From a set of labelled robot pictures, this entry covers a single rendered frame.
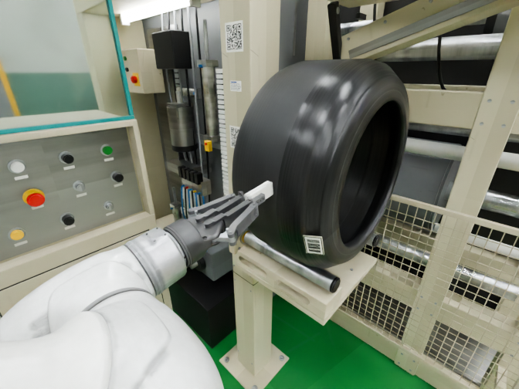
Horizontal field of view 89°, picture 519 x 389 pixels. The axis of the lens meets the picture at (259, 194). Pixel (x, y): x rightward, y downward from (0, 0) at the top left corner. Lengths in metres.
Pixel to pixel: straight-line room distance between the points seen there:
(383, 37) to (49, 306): 1.04
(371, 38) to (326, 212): 0.68
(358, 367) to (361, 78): 1.47
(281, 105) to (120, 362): 0.51
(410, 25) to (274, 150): 0.63
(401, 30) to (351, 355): 1.54
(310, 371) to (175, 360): 1.45
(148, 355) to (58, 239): 0.90
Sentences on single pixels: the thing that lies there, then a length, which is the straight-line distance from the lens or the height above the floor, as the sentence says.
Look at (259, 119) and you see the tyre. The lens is 0.62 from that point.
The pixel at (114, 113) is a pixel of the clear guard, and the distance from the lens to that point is 1.04.
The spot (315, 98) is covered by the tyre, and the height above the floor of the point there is 1.37.
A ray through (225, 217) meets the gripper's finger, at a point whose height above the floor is 1.19.
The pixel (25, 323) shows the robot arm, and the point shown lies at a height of 1.18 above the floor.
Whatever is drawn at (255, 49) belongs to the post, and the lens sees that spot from 0.85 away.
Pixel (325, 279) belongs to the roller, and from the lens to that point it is 0.76.
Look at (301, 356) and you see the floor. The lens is 1.72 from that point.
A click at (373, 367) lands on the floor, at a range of 1.78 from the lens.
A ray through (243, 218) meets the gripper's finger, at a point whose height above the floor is 1.19.
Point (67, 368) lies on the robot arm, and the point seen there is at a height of 1.23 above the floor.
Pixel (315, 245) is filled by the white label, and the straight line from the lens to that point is 0.59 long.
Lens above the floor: 1.42
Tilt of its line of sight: 25 degrees down
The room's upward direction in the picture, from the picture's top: straight up
